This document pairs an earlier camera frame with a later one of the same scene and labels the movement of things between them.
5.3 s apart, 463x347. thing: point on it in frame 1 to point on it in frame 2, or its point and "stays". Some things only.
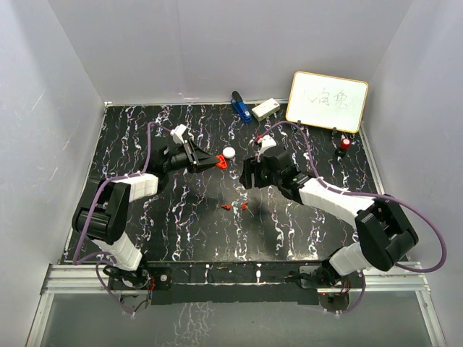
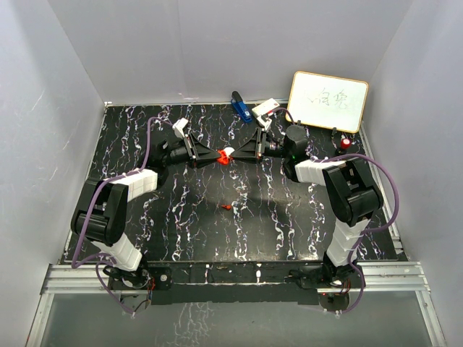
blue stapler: x=239 y=105 stays
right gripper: x=251 y=165 to x=255 y=148
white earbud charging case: x=228 y=152 stays
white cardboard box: x=265 y=109 stays
